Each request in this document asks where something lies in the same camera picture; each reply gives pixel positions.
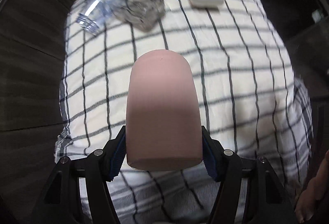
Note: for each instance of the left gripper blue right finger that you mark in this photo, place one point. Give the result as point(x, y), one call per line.
point(225, 167)

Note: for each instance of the pink plastic cup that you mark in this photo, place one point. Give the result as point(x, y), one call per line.
point(163, 125)

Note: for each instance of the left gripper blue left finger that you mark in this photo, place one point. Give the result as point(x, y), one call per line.
point(102, 166)

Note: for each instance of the person bare hand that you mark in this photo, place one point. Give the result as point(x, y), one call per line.
point(314, 192)

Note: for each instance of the clear square glass jar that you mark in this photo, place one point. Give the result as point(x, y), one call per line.
point(143, 14)

